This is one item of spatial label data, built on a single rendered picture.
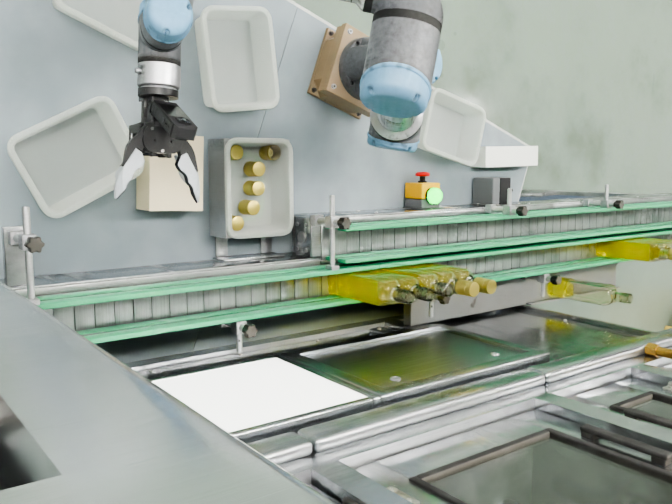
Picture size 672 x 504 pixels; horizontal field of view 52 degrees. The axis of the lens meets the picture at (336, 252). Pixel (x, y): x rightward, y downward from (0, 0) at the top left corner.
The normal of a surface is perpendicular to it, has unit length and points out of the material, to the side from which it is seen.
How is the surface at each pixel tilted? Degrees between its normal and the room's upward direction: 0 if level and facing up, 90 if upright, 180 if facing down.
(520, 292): 0
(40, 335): 90
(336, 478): 90
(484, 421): 0
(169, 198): 0
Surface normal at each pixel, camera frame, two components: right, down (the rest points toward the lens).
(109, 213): 0.59, 0.11
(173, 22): 0.34, 0.04
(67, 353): 0.00, -0.99
